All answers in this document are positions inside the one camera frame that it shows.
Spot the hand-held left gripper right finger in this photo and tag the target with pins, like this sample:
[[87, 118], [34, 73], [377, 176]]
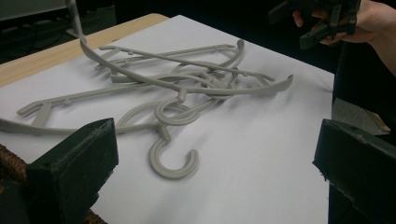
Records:
[[361, 161]]

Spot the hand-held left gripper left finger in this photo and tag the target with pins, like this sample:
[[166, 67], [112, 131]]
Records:
[[71, 161]]

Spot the grey plastic clothes hanger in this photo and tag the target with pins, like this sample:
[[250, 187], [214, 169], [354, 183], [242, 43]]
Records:
[[186, 62], [174, 174], [249, 90], [240, 46]]

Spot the grey flat panel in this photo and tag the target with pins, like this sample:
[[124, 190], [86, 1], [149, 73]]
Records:
[[351, 116]]

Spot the white metal stand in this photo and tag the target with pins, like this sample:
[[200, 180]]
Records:
[[74, 15]]

